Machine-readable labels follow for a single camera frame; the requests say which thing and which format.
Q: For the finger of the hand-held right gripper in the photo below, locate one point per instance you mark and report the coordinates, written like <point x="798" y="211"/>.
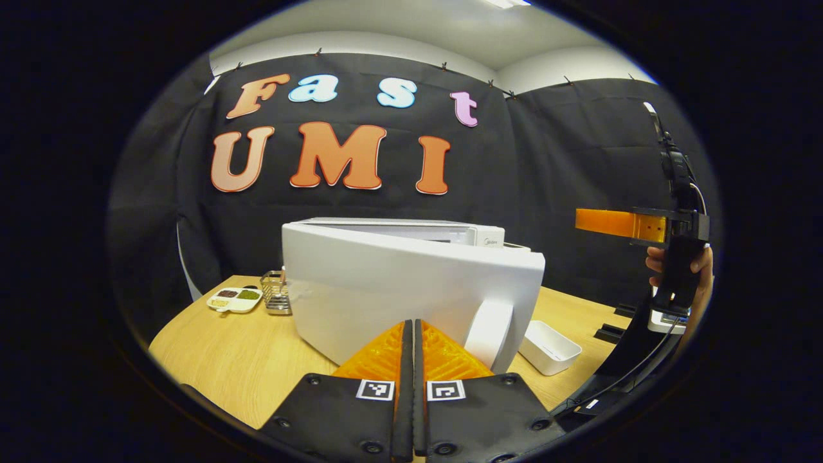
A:
<point x="611" y="222"/>

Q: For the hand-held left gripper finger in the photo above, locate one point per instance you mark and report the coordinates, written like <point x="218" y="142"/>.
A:
<point x="404" y="411"/>
<point x="420" y="411"/>

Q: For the white microwave oven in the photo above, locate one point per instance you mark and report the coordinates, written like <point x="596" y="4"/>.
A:
<point x="386" y="283"/>

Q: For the small white box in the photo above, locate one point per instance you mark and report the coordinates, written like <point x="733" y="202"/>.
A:
<point x="662" y="321"/>

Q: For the black block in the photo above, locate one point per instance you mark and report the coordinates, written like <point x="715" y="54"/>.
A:
<point x="625" y="310"/>
<point x="607" y="334"/>

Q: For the black backdrop cloth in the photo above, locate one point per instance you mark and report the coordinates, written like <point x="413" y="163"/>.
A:
<point x="546" y="161"/>

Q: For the white rectangular tray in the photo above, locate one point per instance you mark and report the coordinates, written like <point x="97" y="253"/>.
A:
<point x="546" y="350"/>

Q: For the white divided sauce dish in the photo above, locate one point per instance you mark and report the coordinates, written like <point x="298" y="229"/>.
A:
<point x="235" y="301"/>

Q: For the large ceiling light panel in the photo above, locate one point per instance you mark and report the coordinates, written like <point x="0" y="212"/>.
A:
<point x="508" y="3"/>

